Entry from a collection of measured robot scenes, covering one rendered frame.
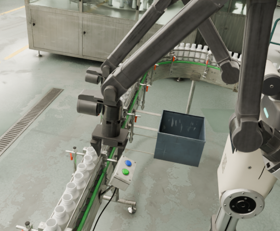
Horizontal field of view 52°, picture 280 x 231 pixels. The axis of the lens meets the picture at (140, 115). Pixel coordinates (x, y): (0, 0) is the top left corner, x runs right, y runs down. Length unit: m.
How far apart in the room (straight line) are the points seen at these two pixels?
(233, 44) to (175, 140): 5.05
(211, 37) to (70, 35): 4.12
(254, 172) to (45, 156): 2.41
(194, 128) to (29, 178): 1.60
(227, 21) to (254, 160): 5.71
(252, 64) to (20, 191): 2.41
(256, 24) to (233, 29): 5.97
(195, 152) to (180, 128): 0.32
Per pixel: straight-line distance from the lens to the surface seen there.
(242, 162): 1.06
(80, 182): 1.21
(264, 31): 0.72
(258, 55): 0.74
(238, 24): 6.67
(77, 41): 5.12
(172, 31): 0.71
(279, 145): 0.86
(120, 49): 1.24
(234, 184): 1.14
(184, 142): 1.91
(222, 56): 1.20
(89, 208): 1.32
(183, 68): 3.03
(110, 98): 0.77
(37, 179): 2.91
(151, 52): 0.73
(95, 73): 1.32
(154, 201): 2.73
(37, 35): 5.40
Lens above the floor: 2.00
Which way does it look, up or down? 31 degrees down
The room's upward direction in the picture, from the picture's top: 7 degrees clockwise
